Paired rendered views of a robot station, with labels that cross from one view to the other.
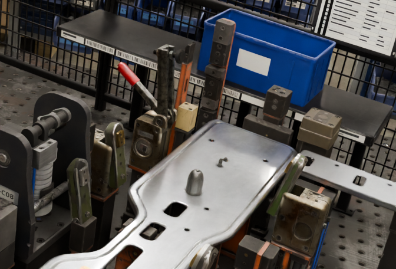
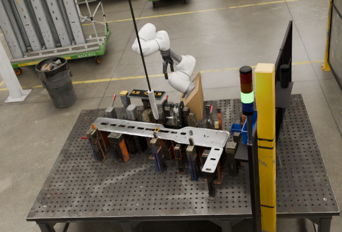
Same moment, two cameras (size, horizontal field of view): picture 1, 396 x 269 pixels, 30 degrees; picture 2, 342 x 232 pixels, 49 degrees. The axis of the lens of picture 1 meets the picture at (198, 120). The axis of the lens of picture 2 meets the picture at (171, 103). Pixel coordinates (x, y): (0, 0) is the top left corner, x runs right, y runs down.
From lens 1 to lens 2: 327 cm
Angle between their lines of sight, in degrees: 81
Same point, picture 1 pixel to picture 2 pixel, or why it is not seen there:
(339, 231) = (247, 186)
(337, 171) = (215, 154)
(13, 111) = not seen: hidden behind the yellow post
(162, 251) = (168, 134)
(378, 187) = (211, 162)
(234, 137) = (220, 136)
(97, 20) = not seen: hidden behind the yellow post
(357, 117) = (245, 154)
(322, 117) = (230, 144)
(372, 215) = not seen: hidden behind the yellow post
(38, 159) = (165, 108)
